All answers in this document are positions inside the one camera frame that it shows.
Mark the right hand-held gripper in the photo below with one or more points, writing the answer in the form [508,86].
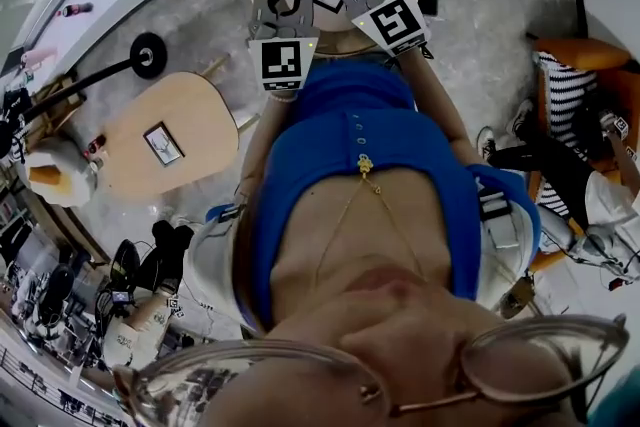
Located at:
[395,22]

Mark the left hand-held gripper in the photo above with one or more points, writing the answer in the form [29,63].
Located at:
[282,62]

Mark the small framed deer picture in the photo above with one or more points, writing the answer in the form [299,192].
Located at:
[163,144]

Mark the person's right forearm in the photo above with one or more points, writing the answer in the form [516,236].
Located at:
[435,105]

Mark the person's left forearm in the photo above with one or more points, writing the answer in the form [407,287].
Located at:
[265,135]

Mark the blue knit top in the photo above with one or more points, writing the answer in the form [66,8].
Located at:
[340,85]

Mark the oval wooden table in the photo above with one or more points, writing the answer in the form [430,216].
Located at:
[200,115]

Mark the black floor lamp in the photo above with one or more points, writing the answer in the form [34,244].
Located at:
[146,56]

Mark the red label dark bottle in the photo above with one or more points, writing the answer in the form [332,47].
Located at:
[96,144]

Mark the black white striped blanket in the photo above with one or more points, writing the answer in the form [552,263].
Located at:
[565,95]

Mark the orange armchair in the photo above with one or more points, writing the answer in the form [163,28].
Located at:
[585,52]

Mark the wooden side rack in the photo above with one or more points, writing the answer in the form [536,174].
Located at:
[55,95]

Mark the clear plastic bottle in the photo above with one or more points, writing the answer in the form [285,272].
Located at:
[96,164]

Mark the pink bottle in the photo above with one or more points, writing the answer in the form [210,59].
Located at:
[39,55]

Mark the white fluffy pouf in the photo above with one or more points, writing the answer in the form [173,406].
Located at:
[75,185]

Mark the black jacket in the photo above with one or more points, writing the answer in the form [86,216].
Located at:
[10,115]

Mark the person's head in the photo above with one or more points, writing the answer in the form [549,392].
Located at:
[400,315]

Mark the black metal railing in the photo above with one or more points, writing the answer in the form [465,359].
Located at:
[40,382]

